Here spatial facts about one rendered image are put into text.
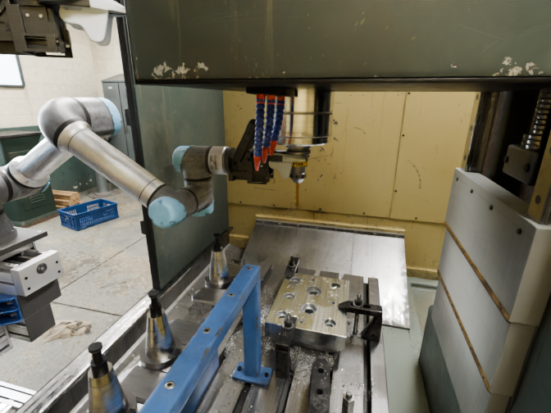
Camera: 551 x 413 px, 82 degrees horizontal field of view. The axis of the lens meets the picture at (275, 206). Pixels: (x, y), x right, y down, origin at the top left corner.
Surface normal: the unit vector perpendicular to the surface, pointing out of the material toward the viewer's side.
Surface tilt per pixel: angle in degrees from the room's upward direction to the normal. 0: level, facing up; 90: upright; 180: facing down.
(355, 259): 24
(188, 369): 0
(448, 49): 90
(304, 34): 90
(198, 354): 0
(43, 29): 90
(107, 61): 90
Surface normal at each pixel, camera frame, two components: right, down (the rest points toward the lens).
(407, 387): 0.00, -0.95
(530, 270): -0.26, 0.31
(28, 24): 0.26, 0.32
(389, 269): -0.10, -0.74
